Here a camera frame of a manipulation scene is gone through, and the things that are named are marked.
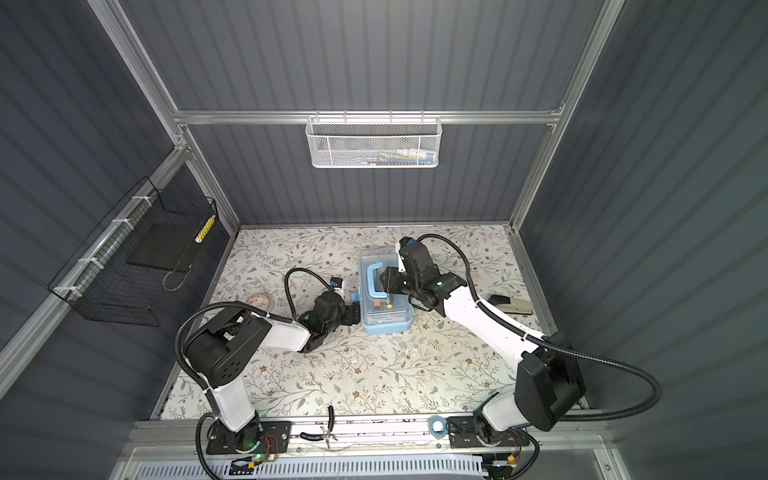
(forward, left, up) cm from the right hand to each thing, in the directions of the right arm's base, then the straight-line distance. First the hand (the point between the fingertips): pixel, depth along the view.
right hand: (387, 279), depth 82 cm
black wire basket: (-4, +62, +11) cm, 64 cm away
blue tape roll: (-35, -13, -19) cm, 41 cm away
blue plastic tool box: (-5, +2, -10) cm, 11 cm away
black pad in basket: (+3, +58, +11) cm, 59 cm away
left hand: (+2, +12, -17) cm, 21 cm away
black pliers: (-35, +16, -18) cm, 42 cm away
